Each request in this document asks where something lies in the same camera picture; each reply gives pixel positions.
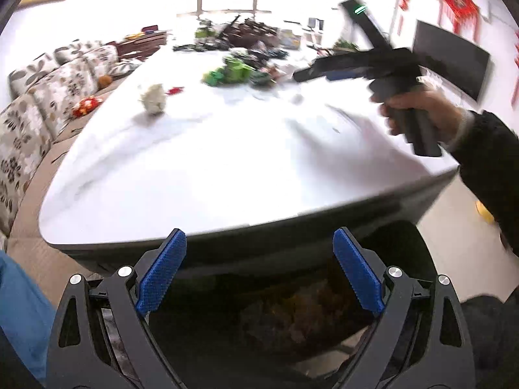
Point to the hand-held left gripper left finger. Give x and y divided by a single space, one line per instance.
162 275

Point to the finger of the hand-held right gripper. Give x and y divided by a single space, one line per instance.
324 69
346 76

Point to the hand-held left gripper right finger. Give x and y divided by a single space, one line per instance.
357 275

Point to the black waste bin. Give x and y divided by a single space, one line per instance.
284 312

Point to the person's right forearm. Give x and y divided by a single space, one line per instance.
490 162

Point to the person's right hand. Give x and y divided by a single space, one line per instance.
442 111

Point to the green potted plant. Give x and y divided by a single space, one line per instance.
344 44

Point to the white plastic jar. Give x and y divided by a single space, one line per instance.
290 38

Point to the computer monitors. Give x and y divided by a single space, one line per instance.
316 23

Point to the black flat television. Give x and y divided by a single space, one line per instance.
454 56

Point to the black and green toy vehicle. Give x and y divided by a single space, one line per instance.
263 54

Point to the bowl of dark items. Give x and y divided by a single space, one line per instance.
251 32

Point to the wide red knot decoration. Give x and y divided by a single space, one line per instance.
460 6

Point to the green toy car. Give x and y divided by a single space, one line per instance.
232 71

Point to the green lidded jar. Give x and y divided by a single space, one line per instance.
204 33

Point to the black and green toy parts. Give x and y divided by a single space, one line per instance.
188 47

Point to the small yellow item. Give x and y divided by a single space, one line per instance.
484 212

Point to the dark cloth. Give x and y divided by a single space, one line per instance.
490 332

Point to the person's blue clothing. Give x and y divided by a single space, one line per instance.
22 316

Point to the beige sofa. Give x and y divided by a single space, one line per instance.
24 227

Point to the small red wrapper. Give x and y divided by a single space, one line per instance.
174 90

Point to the crumpled white paper ball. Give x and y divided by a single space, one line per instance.
153 98

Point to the dark wooden side table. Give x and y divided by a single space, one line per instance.
142 43

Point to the red plush toy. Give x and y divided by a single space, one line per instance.
86 105

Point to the small grey patterned pillow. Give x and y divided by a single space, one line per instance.
121 67

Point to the orange plush ball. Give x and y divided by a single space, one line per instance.
104 80

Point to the row of floral sofa cushions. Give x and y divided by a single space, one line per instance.
48 93

